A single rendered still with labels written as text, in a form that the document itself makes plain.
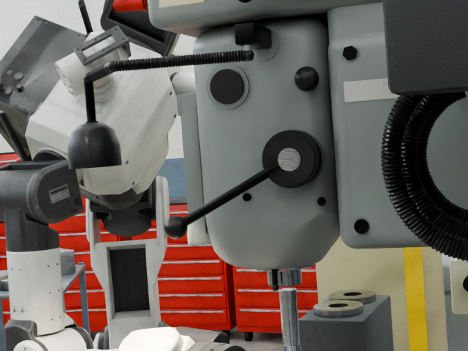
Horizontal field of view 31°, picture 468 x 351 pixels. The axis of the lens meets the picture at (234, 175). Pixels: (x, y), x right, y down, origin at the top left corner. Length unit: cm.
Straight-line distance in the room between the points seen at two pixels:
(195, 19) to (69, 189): 52
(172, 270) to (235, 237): 514
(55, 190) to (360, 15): 66
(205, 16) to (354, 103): 22
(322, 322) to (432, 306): 142
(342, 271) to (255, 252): 184
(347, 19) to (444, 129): 17
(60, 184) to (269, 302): 456
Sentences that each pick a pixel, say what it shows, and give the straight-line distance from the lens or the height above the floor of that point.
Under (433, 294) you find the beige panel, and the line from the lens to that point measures 292.
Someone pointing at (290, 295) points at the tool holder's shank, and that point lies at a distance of 117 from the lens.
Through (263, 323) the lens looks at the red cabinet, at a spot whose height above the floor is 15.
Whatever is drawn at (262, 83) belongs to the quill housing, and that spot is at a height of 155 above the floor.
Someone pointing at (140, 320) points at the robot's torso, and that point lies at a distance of 186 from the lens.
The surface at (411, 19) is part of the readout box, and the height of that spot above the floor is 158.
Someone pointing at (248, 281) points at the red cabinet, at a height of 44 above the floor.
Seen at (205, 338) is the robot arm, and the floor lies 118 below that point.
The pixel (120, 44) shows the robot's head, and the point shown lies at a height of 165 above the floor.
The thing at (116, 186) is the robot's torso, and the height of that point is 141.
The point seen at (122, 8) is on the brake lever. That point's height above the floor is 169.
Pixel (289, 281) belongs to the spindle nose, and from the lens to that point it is 116.
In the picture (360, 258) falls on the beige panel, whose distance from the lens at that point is 292.
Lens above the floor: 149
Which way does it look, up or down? 3 degrees down
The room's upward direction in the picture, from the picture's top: 4 degrees counter-clockwise
